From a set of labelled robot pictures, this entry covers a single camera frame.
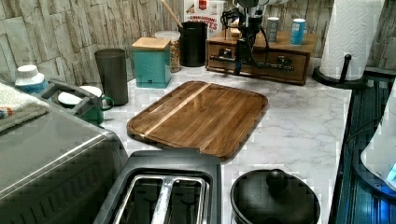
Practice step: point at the grey salt shaker can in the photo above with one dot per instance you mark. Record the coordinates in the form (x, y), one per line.
(272, 27)

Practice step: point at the teal canister with wooden lid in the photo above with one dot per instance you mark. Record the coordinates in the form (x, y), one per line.
(152, 62)

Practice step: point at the green mug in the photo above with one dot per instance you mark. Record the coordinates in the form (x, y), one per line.
(95, 114)

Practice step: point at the white lidded blue bottle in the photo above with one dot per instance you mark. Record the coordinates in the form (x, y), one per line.
(30, 80)

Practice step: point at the wooden drawer organizer box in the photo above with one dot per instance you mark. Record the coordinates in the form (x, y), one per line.
(282, 42)

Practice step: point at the black paper towel holder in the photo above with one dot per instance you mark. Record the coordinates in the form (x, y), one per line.
(341, 82)

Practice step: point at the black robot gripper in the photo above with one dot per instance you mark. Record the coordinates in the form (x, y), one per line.
(249, 25)

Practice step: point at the wooden tea bag holder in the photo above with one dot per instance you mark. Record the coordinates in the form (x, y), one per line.
(232, 30)

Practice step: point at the black utensil canister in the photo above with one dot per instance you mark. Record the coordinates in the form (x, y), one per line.
(193, 35)

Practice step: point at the cereal box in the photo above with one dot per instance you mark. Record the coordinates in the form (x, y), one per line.
(207, 11)

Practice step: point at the glass jar with white lid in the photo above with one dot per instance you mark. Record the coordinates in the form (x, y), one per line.
(173, 36)

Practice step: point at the dark grey tall cup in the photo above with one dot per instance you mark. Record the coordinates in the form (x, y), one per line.
(111, 64)

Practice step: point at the wooden drawer with metal handle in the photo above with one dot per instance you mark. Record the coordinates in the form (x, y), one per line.
(277, 65)

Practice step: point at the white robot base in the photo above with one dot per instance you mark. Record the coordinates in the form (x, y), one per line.
(376, 164)

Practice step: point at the wooden spoon handle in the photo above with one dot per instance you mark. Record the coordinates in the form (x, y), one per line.
(172, 14)

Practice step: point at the black two-slot toaster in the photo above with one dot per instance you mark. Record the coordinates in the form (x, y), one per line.
(170, 186)

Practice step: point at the white paper towel roll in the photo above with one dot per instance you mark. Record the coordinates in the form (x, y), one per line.
(351, 31)

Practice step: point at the folded white towel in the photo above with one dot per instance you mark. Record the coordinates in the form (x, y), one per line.
(17, 107)

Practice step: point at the wooden cutting board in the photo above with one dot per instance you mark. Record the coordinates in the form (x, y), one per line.
(213, 118)

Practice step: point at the blue shaker can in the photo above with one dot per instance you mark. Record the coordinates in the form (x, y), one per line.
(297, 32)

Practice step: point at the grey dish rack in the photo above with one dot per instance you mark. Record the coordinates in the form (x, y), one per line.
(77, 100)

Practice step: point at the black pot with lid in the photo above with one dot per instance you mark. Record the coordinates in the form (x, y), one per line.
(273, 197)

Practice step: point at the stainless toaster oven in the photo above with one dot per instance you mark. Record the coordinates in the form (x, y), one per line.
(57, 168)

